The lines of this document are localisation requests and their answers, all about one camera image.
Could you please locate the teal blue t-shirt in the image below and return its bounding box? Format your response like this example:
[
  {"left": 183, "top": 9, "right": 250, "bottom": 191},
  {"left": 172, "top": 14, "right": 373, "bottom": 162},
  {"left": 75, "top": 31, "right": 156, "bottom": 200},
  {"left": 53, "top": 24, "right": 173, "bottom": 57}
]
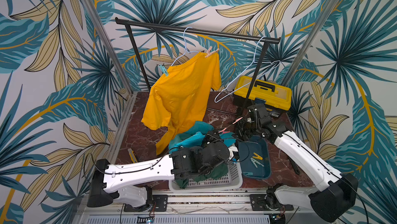
[{"left": 168, "top": 121, "right": 236, "bottom": 153}]

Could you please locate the yellow clothespin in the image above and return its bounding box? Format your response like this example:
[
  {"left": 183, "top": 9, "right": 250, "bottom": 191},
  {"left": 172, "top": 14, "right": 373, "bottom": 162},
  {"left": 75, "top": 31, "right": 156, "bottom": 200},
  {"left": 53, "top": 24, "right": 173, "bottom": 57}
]
[{"left": 252, "top": 153, "right": 263, "bottom": 161}]

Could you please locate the dark green t-shirt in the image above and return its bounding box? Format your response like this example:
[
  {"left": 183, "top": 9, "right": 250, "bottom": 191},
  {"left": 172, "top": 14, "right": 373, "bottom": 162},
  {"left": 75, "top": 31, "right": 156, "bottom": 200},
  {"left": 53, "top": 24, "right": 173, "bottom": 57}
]
[{"left": 175, "top": 164, "right": 228, "bottom": 189}]

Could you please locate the pale green clothespin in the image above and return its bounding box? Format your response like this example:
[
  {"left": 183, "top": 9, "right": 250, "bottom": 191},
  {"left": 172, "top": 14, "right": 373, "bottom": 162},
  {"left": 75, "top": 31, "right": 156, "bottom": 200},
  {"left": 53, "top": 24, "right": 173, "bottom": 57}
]
[{"left": 250, "top": 158, "right": 264, "bottom": 168}]

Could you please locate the white blue wire hanger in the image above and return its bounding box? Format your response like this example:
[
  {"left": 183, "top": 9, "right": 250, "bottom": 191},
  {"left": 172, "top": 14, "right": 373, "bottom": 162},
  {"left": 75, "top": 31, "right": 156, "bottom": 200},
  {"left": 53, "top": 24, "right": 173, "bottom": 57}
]
[{"left": 213, "top": 35, "right": 281, "bottom": 104}]

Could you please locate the pink wire hanger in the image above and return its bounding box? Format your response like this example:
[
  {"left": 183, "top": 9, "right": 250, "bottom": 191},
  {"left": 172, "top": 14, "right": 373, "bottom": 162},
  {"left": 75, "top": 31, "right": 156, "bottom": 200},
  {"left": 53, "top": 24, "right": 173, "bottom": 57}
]
[{"left": 219, "top": 117, "right": 243, "bottom": 132}]

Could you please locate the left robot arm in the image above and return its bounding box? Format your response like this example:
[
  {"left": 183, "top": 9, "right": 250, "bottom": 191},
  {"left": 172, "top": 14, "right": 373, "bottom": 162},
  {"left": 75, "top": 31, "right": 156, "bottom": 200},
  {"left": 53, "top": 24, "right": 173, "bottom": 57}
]
[{"left": 87, "top": 130, "right": 238, "bottom": 208}]

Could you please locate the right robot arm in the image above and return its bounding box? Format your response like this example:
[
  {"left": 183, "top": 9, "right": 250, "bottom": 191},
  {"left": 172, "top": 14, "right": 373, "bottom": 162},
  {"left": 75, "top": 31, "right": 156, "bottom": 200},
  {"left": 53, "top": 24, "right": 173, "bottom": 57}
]
[{"left": 234, "top": 104, "right": 359, "bottom": 223}]

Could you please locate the dark teal tray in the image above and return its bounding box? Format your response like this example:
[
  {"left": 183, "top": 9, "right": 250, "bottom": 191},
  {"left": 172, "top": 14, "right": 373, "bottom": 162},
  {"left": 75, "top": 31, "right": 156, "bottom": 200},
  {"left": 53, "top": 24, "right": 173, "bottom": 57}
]
[{"left": 238, "top": 136, "right": 271, "bottom": 180}]

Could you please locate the yellow black toolbox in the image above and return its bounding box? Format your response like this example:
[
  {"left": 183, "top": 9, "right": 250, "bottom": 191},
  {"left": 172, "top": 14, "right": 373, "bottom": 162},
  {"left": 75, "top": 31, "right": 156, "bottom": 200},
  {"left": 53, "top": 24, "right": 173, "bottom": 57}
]
[{"left": 233, "top": 76, "right": 292, "bottom": 118}]

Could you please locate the white plastic basket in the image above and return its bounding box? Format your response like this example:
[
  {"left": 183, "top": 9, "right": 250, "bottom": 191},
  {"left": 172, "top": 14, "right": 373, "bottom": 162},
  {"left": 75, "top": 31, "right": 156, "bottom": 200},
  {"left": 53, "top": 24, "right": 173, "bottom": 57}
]
[{"left": 169, "top": 163, "right": 243, "bottom": 193}]

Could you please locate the yellow t-shirt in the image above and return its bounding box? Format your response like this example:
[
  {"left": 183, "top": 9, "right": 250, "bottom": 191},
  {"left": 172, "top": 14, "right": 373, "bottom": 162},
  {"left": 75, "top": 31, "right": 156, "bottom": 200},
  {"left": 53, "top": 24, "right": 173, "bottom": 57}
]
[{"left": 142, "top": 52, "right": 222, "bottom": 155}]

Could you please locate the red pipe wrench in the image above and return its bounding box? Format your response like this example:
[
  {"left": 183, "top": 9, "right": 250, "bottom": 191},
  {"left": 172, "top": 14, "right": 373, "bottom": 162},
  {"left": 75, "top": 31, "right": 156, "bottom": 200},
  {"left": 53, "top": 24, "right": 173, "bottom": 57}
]
[{"left": 288, "top": 157, "right": 301, "bottom": 175}]

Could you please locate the yellow utility knife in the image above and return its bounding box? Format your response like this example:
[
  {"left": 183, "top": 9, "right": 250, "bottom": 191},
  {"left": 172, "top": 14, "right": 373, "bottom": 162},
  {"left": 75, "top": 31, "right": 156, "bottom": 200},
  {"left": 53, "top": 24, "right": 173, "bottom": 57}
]
[{"left": 128, "top": 148, "right": 138, "bottom": 164}]

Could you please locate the beige clothespin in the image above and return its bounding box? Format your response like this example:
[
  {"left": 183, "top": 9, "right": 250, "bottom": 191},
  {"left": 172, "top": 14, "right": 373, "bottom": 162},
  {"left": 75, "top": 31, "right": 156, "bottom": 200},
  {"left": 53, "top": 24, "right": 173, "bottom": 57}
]
[{"left": 205, "top": 46, "right": 219, "bottom": 58}]

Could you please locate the mint clothespin far left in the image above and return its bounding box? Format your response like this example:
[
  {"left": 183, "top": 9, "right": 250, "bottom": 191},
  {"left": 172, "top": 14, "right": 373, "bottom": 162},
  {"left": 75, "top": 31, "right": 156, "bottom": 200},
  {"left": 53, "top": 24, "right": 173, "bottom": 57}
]
[{"left": 158, "top": 65, "right": 169, "bottom": 76}]

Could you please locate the black clothes rack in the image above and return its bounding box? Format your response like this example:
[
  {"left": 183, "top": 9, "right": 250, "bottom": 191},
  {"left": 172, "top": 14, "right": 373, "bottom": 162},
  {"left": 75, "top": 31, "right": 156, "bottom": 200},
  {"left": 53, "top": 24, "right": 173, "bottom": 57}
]
[{"left": 115, "top": 17, "right": 281, "bottom": 114}]

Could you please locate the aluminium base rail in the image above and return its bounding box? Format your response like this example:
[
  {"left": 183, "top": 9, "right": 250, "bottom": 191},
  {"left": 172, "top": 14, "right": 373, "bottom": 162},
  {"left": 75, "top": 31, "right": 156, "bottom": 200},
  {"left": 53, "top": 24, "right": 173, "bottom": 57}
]
[{"left": 72, "top": 188, "right": 324, "bottom": 224}]

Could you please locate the light blue wire hanger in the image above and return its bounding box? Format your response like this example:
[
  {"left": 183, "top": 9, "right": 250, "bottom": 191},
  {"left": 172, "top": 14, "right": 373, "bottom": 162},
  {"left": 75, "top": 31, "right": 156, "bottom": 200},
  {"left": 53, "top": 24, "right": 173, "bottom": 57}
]
[{"left": 171, "top": 27, "right": 198, "bottom": 67}]

